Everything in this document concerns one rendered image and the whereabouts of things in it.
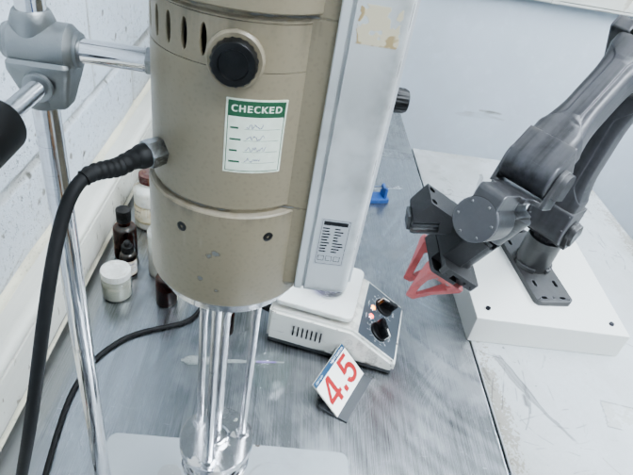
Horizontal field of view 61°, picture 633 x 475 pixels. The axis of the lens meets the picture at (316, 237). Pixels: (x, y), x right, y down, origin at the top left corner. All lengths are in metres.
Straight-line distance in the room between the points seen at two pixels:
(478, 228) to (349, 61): 0.43
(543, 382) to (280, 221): 0.71
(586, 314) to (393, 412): 0.40
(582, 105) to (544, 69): 1.65
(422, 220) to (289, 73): 0.48
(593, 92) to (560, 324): 0.39
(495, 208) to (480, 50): 1.68
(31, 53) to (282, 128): 0.14
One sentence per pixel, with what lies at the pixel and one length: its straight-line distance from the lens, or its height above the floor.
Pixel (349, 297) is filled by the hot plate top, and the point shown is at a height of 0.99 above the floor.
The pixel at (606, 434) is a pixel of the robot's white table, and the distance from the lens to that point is 0.94.
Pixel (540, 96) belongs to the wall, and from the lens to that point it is 2.46.
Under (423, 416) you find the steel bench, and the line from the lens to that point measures 0.82.
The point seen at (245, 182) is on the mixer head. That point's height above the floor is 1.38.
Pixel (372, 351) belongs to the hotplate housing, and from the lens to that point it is 0.81.
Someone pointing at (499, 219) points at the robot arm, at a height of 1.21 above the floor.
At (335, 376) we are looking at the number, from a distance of 0.79.
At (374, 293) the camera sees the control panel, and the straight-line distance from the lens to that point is 0.88.
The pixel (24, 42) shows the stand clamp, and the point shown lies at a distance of 0.33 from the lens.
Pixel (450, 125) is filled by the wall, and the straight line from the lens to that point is 2.41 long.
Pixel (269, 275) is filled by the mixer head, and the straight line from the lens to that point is 0.33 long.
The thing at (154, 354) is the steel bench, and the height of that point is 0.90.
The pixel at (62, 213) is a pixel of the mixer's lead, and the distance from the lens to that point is 0.28.
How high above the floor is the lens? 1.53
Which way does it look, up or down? 36 degrees down
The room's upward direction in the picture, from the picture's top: 11 degrees clockwise
